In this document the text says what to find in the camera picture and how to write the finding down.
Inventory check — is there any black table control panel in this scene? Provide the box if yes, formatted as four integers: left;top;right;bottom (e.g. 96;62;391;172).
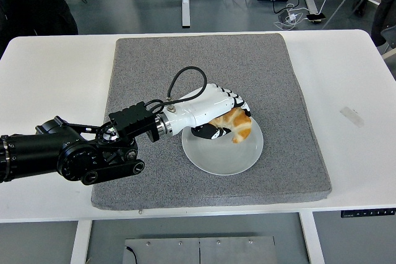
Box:
340;207;396;218

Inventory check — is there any dark jacket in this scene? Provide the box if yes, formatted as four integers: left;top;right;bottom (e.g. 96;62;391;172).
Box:
370;0;396;48

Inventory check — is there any orange croissant bread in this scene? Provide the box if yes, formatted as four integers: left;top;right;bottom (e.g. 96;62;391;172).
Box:
210;108;253;144

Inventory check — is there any clear tape piece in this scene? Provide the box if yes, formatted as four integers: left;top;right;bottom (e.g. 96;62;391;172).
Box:
339;106;365;128

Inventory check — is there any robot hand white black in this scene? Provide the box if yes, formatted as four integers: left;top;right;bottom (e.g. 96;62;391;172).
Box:
163;83;253;140

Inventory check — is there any white table leg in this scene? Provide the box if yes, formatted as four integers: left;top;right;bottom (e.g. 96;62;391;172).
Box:
70;220;93;264
298;211;325;264

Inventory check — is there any pale grey round plate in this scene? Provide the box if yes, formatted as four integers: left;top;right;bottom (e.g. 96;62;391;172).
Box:
181;117;264;176

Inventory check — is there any person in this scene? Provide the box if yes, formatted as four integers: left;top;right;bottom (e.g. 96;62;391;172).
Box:
0;0;79;40

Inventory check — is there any grey fabric mat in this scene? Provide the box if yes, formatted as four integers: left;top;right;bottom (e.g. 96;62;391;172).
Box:
90;33;332;212

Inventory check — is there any black smartphone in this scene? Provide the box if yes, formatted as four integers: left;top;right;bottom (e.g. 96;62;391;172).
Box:
306;12;327;25

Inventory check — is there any thin black cable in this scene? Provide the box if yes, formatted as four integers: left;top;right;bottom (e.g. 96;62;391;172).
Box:
124;246;139;264

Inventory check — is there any grey metal plate with screws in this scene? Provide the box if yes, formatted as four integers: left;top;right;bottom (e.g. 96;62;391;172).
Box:
124;236;277;264

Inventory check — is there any white charger with cable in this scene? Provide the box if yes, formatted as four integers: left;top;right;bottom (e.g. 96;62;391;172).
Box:
273;3;306;32

